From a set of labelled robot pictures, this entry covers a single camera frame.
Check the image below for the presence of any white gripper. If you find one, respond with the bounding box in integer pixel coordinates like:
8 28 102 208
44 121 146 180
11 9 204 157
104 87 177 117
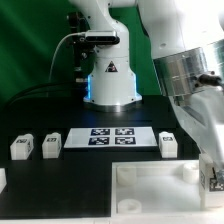
169 87 224 183

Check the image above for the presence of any white square tabletop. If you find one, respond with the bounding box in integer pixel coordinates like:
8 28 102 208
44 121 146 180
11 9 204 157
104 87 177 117
111 160 224 224

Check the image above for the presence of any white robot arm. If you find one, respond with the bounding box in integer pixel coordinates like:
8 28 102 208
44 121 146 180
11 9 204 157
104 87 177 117
68 0 224 183

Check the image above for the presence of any white marker sheet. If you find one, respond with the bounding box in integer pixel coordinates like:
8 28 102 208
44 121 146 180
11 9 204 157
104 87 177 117
64 127 157 148

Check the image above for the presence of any white part left edge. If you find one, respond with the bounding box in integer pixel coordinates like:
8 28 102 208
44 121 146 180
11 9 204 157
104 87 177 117
0 168 7 194

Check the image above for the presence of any black camera on base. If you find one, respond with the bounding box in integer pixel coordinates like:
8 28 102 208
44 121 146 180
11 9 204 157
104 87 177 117
85 30 120 45

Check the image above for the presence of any black camera stand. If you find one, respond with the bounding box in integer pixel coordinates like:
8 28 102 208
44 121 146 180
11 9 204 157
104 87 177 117
67 12 89 84

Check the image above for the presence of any black cable bundle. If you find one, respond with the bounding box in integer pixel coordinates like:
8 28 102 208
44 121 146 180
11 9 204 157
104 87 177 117
0 81 88 111

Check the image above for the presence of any white camera cable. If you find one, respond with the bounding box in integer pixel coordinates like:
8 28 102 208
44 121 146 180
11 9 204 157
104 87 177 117
48 31 87 83

